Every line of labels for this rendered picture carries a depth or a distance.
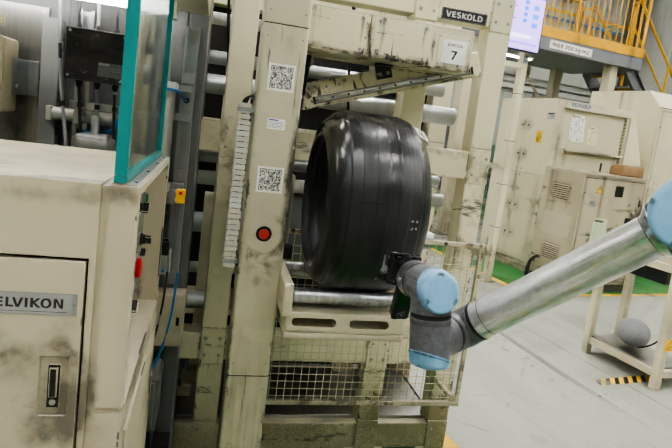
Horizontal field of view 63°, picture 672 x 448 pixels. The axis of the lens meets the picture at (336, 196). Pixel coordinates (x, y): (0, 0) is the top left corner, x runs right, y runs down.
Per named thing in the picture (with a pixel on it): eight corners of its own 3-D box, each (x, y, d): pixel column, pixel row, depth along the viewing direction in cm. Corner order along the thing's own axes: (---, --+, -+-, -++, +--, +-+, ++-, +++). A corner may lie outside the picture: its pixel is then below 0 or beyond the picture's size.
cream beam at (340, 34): (300, 46, 178) (305, 0, 176) (290, 54, 202) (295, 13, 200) (470, 73, 192) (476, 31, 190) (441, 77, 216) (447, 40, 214)
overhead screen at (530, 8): (488, 43, 510) (498, -17, 503) (485, 44, 515) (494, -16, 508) (538, 54, 533) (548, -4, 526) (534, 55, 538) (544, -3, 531)
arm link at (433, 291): (420, 318, 113) (422, 270, 113) (400, 305, 125) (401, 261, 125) (462, 317, 115) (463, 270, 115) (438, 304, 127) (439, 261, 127)
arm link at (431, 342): (462, 365, 122) (464, 310, 122) (436, 378, 113) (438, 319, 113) (426, 355, 128) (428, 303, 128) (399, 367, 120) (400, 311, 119)
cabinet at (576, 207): (564, 293, 558) (587, 172, 542) (525, 276, 611) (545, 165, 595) (628, 293, 593) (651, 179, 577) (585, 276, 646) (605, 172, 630)
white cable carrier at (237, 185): (222, 266, 159) (239, 102, 153) (222, 261, 163) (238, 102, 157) (238, 267, 160) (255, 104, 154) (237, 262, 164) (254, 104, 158)
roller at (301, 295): (290, 284, 157) (287, 289, 160) (290, 299, 154) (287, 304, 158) (404, 291, 164) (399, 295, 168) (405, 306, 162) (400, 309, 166)
